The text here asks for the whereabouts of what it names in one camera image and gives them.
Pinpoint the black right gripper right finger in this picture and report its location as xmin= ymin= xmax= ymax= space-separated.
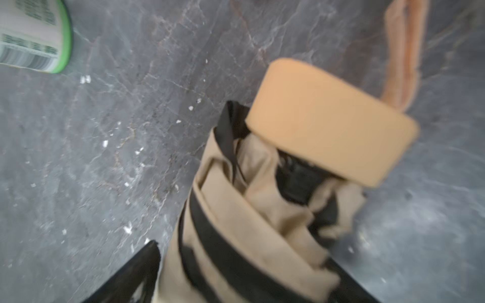
xmin=325 ymin=258 xmax=380 ymax=303

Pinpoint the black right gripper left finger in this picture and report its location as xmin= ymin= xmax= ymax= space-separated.
xmin=83 ymin=241 xmax=161 ymax=303

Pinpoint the green lidded jar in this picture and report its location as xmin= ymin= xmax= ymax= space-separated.
xmin=1 ymin=0 xmax=72 ymax=74

